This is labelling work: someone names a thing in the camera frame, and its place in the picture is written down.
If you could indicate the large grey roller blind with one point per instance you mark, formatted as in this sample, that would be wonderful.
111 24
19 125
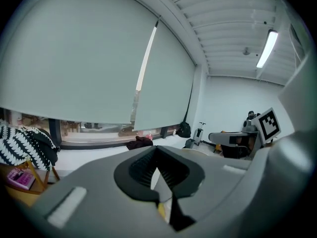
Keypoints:
74 58

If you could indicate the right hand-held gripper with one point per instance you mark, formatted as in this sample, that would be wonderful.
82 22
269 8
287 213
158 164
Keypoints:
268 125

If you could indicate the black backpack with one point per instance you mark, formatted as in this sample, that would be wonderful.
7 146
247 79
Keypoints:
184 130

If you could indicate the pink bottle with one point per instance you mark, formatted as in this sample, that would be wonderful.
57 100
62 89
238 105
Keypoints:
149 135

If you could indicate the wooden table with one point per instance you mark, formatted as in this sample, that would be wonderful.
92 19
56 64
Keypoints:
17 197

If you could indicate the round ceiling smoke detector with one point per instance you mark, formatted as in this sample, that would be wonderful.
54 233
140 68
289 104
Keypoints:
246 51

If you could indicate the long ceiling lamp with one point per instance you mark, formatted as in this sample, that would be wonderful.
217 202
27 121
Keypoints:
267 48

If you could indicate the pink book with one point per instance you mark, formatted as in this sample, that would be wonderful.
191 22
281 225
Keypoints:
21 178

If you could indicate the narrow grey roller blind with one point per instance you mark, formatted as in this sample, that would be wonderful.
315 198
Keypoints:
166 83

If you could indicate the black-framed window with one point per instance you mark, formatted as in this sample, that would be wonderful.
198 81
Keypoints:
81 133

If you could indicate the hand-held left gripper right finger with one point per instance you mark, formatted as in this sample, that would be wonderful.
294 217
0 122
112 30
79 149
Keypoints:
215 177

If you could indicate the black-white patterned sofa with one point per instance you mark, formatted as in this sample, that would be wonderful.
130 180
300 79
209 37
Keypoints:
15 142

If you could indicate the dark crumpled cloth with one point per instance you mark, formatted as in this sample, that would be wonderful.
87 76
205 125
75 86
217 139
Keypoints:
139 143

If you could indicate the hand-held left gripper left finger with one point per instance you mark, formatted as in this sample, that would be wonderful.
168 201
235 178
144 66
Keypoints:
81 182

